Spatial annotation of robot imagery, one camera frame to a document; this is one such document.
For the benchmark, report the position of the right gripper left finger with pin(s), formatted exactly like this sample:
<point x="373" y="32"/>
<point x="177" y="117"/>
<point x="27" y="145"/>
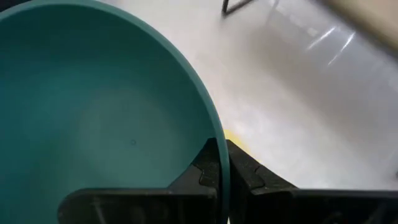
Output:
<point x="192" y="202"/>

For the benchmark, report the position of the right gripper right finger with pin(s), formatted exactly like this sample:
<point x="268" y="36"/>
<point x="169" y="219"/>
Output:
<point x="264" y="202"/>

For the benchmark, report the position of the large teal bowl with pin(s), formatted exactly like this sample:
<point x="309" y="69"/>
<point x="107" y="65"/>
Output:
<point x="93" y="93"/>

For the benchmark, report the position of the yellow translucent bowl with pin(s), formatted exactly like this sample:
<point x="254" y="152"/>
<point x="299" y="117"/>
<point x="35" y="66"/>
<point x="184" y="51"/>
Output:
<point x="235" y="140"/>

